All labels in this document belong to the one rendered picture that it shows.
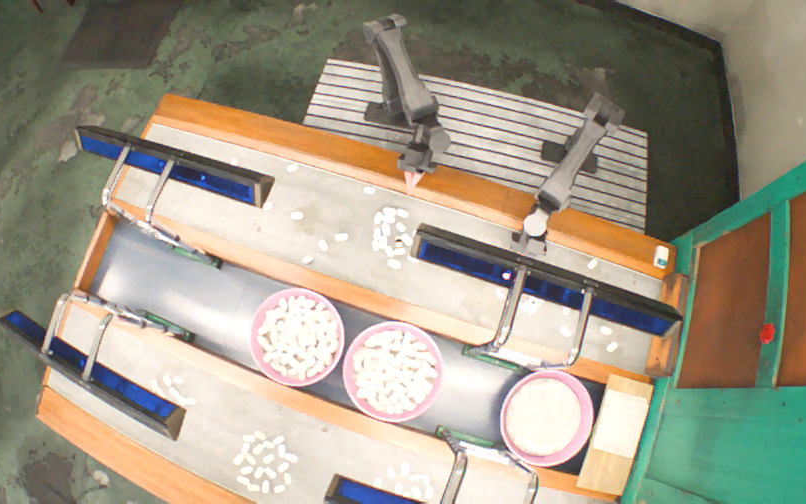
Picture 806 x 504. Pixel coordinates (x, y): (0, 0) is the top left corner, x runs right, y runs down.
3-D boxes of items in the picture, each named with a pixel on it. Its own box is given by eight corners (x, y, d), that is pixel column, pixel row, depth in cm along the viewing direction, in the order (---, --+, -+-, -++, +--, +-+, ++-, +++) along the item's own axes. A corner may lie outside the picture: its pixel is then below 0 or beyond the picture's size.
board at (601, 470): (609, 373, 118) (610, 373, 117) (651, 385, 117) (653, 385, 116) (575, 485, 110) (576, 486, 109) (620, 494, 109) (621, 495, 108)
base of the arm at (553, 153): (604, 164, 136) (605, 146, 138) (546, 148, 138) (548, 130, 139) (595, 174, 144) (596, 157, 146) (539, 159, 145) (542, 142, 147)
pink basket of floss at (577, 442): (479, 395, 126) (485, 397, 117) (559, 355, 128) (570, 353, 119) (515, 475, 119) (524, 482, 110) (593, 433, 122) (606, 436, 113)
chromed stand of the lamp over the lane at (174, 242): (193, 198, 142) (124, 134, 98) (243, 215, 140) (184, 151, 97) (170, 250, 137) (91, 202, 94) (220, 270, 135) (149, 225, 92)
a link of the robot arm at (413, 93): (441, 109, 113) (398, 2, 106) (409, 121, 112) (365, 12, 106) (430, 115, 125) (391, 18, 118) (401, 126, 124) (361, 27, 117)
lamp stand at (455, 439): (437, 424, 124) (455, 449, 81) (503, 443, 122) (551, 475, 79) (416, 485, 119) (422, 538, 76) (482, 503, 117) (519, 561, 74)
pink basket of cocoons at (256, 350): (277, 282, 134) (268, 275, 125) (360, 311, 132) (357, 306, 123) (247, 365, 128) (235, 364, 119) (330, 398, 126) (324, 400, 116)
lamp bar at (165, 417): (16, 308, 95) (-1, 303, 88) (188, 409, 90) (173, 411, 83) (8, 334, 93) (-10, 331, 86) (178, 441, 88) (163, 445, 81)
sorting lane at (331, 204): (154, 125, 144) (152, 122, 142) (666, 285, 129) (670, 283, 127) (117, 200, 137) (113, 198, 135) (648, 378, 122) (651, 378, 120)
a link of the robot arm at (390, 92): (411, 112, 138) (395, 20, 112) (391, 119, 138) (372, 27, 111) (403, 101, 142) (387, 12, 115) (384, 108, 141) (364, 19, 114)
